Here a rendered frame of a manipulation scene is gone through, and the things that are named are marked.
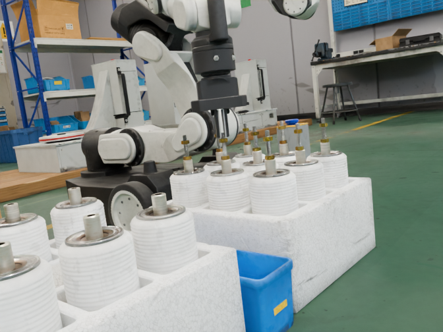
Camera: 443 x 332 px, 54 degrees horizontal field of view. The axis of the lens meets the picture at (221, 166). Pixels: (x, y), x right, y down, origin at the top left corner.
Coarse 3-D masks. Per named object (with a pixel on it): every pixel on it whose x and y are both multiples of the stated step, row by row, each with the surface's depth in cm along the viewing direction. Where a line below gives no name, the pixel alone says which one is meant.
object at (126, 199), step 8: (120, 184) 132; (128, 184) 130; (136, 184) 130; (144, 184) 132; (112, 192) 135; (120, 192) 132; (128, 192) 130; (136, 192) 128; (144, 192) 128; (152, 192) 130; (112, 200) 136; (120, 200) 135; (128, 200) 133; (136, 200) 128; (144, 200) 126; (112, 208) 136; (120, 208) 136; (128, 208) 133; (136, 208) 131; (144, 208) 127; (112, 216) 137; (120, 216) 137; (128, 216) 134; (112, 224) 138; (120, 224) 137; (128, 224) 135
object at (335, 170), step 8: (320, 160) 102; (328, 160) 102; (336, 160) 102; (344, 160) 103; (328, 168) 102; (336, 168) 102; (344, 168) 103; (328, 176) 102; (336, 176) 102; (344, 176) 103; (328, 184) 103; (336, 184) 102; (344, 184) 103
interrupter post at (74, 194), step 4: (72, 188) 82; (76, 188) 81; (68, 192) 81; (72, 192) 80; (76, 192) 81; (80, 192) 82; (72, 196) 81; (76, 196) 81; (80, 196) 82; (72, 200) 81; (76, 200) 81; (80, 200) 81; (72, 204) 81; (76, 204) 81
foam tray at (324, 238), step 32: (352, 192) 100; (224, 224) 89; (256, 224) 84; (288, 224) 79; (320, 224) 88; (352, 224) 100; (288, 256) 80; (320, 256) 89; (352, 256) 100; (320, 288) 89
